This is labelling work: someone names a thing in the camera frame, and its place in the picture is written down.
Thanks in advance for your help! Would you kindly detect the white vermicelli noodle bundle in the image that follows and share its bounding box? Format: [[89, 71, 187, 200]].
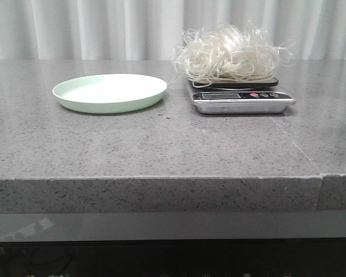
[[171, 25, 294, 87]]

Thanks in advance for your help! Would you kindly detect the black silver kitchen scale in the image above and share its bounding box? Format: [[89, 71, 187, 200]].
[[187, 77, 295, 114]]

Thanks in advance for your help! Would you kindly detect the light green round plate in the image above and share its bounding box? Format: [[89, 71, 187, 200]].
[[52, 74, 167, 114]]

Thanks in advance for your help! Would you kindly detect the white pleated curtain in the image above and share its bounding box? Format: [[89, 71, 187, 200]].
[[0, 1, 346, 60]]

